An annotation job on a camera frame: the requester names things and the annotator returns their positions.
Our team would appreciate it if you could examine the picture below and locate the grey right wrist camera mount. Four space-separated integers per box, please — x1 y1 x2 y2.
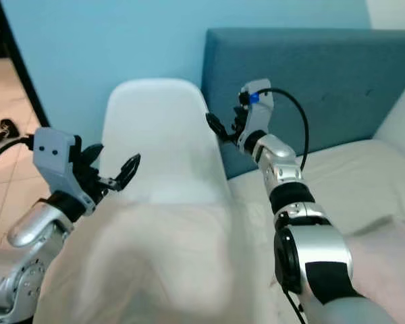
236 79 275 153

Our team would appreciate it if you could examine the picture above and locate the plain white pillow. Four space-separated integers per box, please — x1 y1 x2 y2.
373 73 405 144

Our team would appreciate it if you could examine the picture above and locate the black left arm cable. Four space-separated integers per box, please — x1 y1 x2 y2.
0 135 36 175

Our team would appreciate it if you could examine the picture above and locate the white plastic chair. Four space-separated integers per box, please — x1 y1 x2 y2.
99 78 230 207

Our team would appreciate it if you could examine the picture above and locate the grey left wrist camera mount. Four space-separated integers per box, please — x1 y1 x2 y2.
32 127 88 198

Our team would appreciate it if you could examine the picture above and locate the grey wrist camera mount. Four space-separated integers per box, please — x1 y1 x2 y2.
236 79 275 153
32 127 88 198

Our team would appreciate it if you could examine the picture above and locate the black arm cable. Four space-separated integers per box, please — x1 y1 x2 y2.
0 135 36 175
263 87 310 171

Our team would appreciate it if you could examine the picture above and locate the black door frame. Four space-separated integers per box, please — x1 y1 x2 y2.
0 0 51 142

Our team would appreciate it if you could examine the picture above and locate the dark sandal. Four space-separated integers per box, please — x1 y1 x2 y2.
0 117 22 144

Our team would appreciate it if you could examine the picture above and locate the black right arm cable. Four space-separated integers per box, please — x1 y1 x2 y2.
263 87 310 171

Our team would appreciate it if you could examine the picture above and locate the white blurred blanket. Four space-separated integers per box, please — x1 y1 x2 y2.
27 196 288 324

